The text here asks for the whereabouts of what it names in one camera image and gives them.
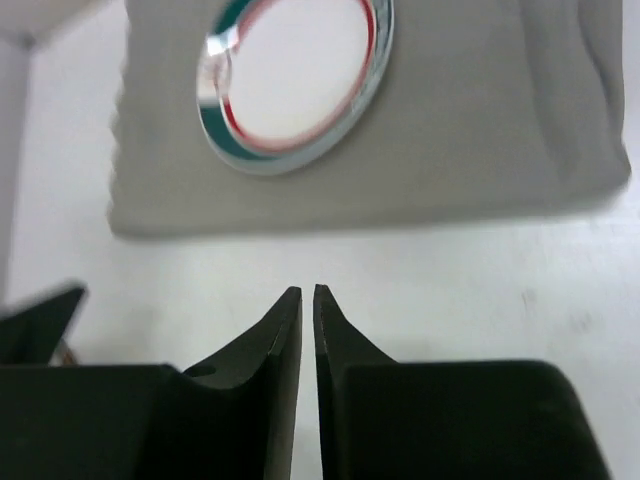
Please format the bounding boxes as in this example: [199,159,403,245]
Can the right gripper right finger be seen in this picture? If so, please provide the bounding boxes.
[313,285,611,479]

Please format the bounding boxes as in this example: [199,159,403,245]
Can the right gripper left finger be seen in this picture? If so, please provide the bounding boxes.
[1,287,302,479]

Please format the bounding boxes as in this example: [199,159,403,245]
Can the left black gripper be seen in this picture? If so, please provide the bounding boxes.
[1,282,86,366]

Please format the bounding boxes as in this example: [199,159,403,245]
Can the grey cloth placemat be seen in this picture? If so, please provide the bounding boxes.
[109,1,631,237]

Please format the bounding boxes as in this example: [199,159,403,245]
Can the white plate with green rim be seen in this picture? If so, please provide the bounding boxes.
[196,1,395,176]

